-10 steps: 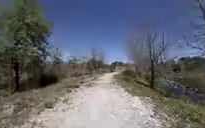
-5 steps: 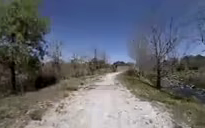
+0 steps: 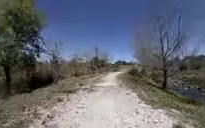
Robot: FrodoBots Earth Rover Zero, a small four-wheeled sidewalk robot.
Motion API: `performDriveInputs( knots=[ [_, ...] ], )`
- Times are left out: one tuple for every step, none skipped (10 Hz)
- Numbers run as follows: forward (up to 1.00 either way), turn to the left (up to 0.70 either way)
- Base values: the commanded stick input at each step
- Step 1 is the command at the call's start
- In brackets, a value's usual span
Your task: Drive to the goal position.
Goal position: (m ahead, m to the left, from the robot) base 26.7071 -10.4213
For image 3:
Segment green grass bank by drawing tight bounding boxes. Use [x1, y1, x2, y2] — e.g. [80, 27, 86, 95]
[118, 68, 205, 128]

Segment distant pole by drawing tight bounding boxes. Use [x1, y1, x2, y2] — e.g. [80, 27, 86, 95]
[94, 47, 100, 65]

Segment bare dark tree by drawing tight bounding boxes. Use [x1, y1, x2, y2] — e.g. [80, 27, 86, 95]
[150, 8, 188, 90]

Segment distant hill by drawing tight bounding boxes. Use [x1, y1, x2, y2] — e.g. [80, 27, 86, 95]
[181, 54, 205, 72]

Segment stony riverbed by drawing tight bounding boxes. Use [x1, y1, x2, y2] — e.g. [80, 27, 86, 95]
[168, 74, 205, 106]

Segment leafy green tree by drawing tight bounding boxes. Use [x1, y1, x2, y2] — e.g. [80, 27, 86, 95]
[0, 0, 48, 91]

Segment pale gravel dirt path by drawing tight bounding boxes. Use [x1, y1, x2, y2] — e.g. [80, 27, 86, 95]
[25, 68, 178, 128]

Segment dry grass verge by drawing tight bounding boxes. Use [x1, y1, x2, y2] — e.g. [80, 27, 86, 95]
[0, 68, 116, 128]

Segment dry brown bushes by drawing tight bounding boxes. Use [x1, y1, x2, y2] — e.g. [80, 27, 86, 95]
[9, 41, 119, 89]

